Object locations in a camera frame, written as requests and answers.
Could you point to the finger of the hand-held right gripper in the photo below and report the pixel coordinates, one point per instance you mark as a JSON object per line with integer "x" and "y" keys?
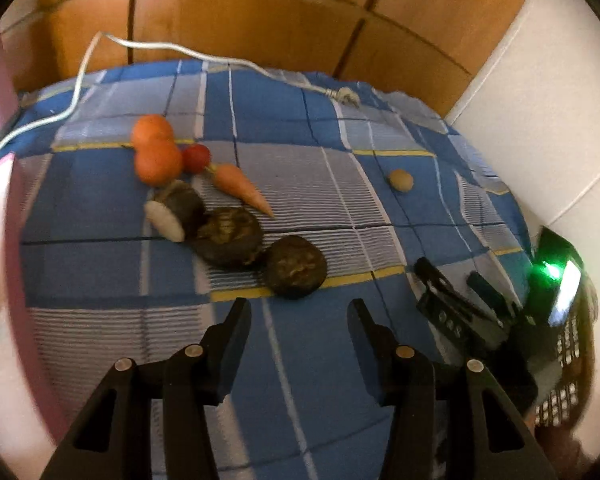
{"x": 445, "y": 315}
{"x": 495, "y": 297}

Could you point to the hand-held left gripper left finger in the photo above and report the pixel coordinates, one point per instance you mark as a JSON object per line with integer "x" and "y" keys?
{"x": 230, "y": 350}

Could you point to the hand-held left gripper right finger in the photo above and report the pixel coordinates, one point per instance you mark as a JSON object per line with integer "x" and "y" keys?
{"x": 367, "y": 340}

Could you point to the dark round fruit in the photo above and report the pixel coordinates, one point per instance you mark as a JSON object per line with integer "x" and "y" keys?
{"x": 227, "y": 235}
{"x": 295, "y": 267}

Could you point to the small tan round fruit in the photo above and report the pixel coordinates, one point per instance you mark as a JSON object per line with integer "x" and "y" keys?
{"x": 401, "y": 180}

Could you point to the carrot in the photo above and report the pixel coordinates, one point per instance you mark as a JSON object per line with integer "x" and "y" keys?
{"x": 237, "y": 184}

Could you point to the orange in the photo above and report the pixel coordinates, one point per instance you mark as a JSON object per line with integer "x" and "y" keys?
{"x": 152, "y": 131}
{"x": 157, "y": 161}

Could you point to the pink-edged white box tray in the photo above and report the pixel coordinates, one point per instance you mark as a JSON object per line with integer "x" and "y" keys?
{"x": 0, "y": 240}

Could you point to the brown lattice basket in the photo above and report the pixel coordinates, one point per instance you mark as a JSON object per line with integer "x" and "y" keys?
{"x": 562, "y": 390}

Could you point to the dark root with white end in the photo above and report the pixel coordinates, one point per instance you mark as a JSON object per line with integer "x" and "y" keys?
{"x": 177, "y": 207}

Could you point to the red cherry tomato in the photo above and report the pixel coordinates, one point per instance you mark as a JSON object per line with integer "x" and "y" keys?
{"x": 196, "y": 157}

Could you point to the blue plaid tablecloth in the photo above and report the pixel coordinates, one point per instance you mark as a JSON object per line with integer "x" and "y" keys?
{"x": 290, "y": 110}

